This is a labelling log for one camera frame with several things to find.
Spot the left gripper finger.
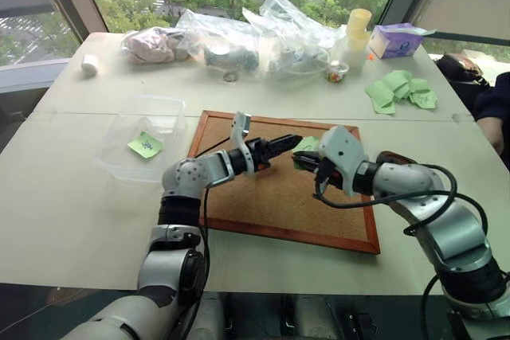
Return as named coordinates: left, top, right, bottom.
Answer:
left=273, top=144, right=300, bottom=162
left=270, top=134, right=304, bottom=150

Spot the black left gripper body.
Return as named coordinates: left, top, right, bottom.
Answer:
left=245, top=137, right=277, bottom=174

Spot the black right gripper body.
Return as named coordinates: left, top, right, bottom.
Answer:
left=314, top=156, right=344, bottom=193

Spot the plain green sticky note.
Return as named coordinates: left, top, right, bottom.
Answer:
left=292, top=136, right=320, bottom=154

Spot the dark brown tray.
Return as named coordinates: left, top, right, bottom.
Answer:
left=377, top=150, right=418, bottom=166

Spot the small cup of colourful pushpins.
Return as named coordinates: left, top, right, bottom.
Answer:
left=324, top=60, right=351, bottom=84

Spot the clear plastic box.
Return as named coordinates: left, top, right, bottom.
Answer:
left=92, top=94, right=188, bottom=186

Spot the green sticky note with writing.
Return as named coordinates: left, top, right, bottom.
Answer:
left=127, top=131, right=165, bottom=160

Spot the green paper note with scribble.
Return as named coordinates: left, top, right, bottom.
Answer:
left=409, top=88, right=439, bottom=111

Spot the purple tissue box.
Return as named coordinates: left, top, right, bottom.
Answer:
left=367, top=21, right=438, bottom=61

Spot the wood-framed cork board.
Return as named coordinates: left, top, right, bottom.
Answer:
left=186, top=109, right=382, bottom=256

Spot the large clear plastic bag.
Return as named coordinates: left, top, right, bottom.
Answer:
left=241, top=0, right=348, bottom=81

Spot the white plastic cup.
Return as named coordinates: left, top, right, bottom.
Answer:
left=342, top=48, right=368, bottom=69

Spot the plastic bag with grey contents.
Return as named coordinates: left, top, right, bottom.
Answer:
left=174, top=8, right=265, bottom=75

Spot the pale yellow plastic cup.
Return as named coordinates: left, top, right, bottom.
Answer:
left=344, top=32, right=371, bottom=53
left=345, top=8, right=373, bottom=37

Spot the plastic bag with pink contents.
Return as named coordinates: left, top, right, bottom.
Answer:
left=120, top=25, right=193, bottom=66

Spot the black bag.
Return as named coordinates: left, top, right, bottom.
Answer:
left=433, top=52, right=492, bottom=91

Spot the person's arm in dark sleeve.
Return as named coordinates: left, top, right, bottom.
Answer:
left=473, top=70, right=510, bottom=157

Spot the white tape roll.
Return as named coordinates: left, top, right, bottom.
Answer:
left=80, top=53, right=100, bottom=76

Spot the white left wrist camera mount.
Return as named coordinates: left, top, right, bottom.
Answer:
left=229, top=111, right=257, bottom=178

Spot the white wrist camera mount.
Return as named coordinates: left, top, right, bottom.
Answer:
left=229, top=111, right=257, bottom=178
left=316, top=125, right=370, bottom=198

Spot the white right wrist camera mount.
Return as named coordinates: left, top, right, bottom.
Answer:
left=316, top=125, right=370, bottom=198

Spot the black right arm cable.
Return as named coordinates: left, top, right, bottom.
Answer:
left=312, top=163, right=489, bottom=238

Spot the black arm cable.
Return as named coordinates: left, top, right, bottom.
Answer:
left=194, top=136, right=233, bottom=340
left=312, top=163, right=489, bottom=238

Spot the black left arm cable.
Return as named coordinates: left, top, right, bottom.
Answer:
left=194, top=136, right=233, bottom=340

